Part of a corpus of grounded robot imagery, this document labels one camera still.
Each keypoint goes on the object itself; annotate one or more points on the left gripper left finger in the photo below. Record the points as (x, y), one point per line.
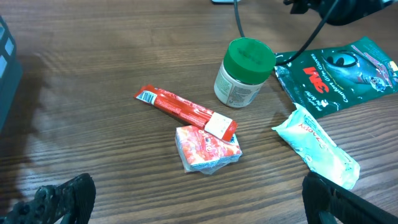
(71, 202)

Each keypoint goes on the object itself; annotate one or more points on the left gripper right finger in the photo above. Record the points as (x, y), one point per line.
(326, 203)

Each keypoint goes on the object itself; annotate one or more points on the mint tissue pack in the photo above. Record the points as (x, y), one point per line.
(309, 140)

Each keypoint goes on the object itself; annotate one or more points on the green 3M gloves packet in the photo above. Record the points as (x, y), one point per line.
(325, 81)

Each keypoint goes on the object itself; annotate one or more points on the long red sachet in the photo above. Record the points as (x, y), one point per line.
(214, 123)

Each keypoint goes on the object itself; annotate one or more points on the red tissue box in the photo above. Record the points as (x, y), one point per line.
(202, 152)

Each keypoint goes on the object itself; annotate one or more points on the chicken seasoning jar green lid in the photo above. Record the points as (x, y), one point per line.
(246, 66)

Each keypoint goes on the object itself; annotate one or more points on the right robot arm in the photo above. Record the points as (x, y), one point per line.
(339, 12)

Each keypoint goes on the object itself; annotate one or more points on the grey plastic mesh basket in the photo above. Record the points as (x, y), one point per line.
(11, 70)

